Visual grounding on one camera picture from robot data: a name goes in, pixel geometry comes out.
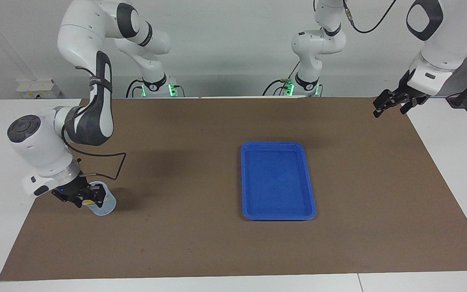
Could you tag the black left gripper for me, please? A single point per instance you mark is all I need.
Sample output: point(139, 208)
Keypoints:
point(408, 94)

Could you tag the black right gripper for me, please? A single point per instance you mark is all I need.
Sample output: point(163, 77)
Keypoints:
point(71, 190)

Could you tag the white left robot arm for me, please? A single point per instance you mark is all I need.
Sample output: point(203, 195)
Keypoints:
point(318, 40)

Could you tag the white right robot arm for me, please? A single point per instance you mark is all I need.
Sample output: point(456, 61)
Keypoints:
point(39, 142)

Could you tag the blue plastic tray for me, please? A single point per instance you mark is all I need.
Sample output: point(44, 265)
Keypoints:
point(277, 182)

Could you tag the translucent plastic cup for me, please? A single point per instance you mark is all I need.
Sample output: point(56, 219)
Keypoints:
point(106, 209)

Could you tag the brown table mat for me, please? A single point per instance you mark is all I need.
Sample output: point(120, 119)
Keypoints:
point(176, 243)

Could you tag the white wall socket box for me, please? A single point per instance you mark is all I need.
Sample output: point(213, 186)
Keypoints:
point(37, 88)

